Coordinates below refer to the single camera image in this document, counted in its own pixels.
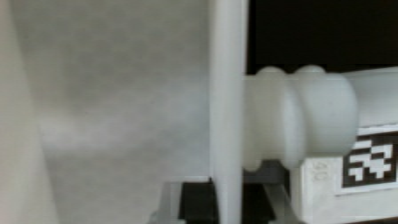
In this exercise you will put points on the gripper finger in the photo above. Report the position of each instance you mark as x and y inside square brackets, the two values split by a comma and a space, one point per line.
[188, 205]

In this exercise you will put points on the white cabinet door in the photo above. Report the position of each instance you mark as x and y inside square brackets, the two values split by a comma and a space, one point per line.
[321, 152]

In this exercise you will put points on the white cabinet body box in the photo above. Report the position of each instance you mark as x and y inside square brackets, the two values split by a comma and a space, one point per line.
[122, 93]

